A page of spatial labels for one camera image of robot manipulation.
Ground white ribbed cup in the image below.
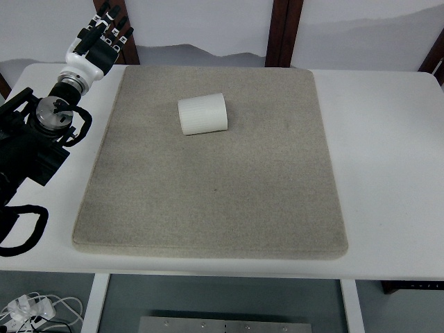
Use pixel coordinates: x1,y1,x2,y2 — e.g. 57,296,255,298
178,93,228,135

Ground grey felt mat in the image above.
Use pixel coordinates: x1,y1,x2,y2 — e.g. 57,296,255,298
72,66,348,259

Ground middle brown wooden post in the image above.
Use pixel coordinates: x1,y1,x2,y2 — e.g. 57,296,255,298
264,0,304,68

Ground white cable bundle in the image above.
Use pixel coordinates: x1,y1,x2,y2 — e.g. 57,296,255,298
0,291,84,333

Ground white power strip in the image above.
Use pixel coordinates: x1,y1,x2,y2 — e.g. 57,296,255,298
6,295,56,323

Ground brown wooden post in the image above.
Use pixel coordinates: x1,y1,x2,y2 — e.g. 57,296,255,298
418,30,444,74
264,0,304,68
108,0,140,65

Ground metal base plate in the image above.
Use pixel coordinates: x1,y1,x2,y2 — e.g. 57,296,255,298
138,316,312,333

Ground dark brown furniture corner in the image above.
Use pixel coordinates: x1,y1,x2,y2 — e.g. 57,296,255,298
381,280,444,294

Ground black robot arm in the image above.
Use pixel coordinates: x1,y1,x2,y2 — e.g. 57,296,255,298
1,1,133,207

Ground black sleeved arm cable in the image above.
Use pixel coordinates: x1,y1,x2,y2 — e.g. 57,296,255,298
0,204,49,257

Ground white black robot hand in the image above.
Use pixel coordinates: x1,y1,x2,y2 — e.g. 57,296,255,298
65,1,134,76

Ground left brown wooden post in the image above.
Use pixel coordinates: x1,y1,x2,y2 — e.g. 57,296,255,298
108,0,140,65

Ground white table leg right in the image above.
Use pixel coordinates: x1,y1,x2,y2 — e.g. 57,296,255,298
340,279,365,333

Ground right brown wooden post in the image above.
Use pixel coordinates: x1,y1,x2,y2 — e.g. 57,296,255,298
418,30,444,74

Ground white table leg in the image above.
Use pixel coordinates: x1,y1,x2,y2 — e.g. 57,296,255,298
80,273,110,333
340,279,365,333

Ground white table leg left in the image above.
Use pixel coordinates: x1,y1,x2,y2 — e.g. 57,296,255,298
80,273,110,333

